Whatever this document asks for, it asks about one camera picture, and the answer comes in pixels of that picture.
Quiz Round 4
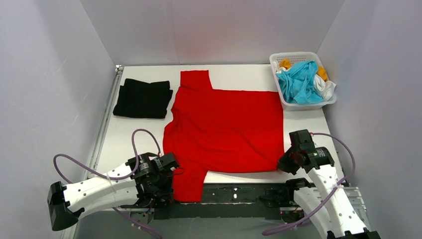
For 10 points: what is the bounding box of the red t-shirt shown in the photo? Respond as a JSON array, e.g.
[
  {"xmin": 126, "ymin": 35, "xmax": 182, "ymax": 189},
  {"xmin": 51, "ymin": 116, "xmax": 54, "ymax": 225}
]
[{"xmin": 163, "ymin": 70, "xmax": 285, "ymax": 203}]

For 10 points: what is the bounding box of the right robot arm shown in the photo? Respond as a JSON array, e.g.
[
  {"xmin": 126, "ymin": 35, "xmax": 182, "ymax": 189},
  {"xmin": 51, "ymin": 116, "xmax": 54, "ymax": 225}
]
[{"xmin": 264, "ymin": 129, "xmax": 380, "ymax": 239}]

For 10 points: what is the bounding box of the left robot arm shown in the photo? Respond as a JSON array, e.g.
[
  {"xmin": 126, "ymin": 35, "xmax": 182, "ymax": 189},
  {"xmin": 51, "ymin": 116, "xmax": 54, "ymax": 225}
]
[{"xmin": 47, "ymin": 152, "xmax": 179, "ymax": 231}]

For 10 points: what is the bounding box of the light blue t-shirt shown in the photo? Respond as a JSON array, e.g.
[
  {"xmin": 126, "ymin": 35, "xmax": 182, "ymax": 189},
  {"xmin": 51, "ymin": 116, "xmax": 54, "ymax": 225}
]
[{"xmin": 276, "ymin": 61, "xmax": 324, "ymax": 105}]

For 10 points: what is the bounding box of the white t-shirt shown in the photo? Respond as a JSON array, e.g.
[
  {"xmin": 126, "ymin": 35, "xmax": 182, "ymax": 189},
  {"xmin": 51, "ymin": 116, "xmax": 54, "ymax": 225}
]
[{"xmin": 272, "ymin": 61, "xmax": 336, "ymax": 102}]

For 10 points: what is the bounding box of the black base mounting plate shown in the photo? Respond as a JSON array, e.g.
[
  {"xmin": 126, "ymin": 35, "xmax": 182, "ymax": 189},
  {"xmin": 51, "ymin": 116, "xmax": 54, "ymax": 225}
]
[{"xmin": 120, "ymin": 183, "xmax": 317, "ymax": 221}]

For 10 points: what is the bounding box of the folded black t-shirt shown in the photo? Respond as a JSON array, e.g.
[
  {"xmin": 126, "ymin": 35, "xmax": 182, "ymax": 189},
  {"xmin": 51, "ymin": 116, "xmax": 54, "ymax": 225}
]
[{"xmin": 112, "ymin": 78, "xmax": 173, "ymax": 119}]

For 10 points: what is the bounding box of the orange t-shirt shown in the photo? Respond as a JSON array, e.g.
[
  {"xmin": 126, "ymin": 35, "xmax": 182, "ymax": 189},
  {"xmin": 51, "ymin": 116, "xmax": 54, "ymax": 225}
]
[{"xmin": 279, "ymin": 59, "xmax": 328, "ymax": 82}]

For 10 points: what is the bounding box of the white plastic laundry basket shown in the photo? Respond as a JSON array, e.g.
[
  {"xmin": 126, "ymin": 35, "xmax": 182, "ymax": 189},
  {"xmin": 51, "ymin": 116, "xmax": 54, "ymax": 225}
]
[{"xmin": 269, "ymin": 52, "xmax": 337, "ymax": 111}]

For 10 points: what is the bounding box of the aluminium frame rail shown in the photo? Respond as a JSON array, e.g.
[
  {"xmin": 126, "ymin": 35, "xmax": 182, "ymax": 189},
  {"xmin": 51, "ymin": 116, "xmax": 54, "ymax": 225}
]
[{"xmin": 61, "ymin": 65, "xmax": 375, "ymax": 239}]

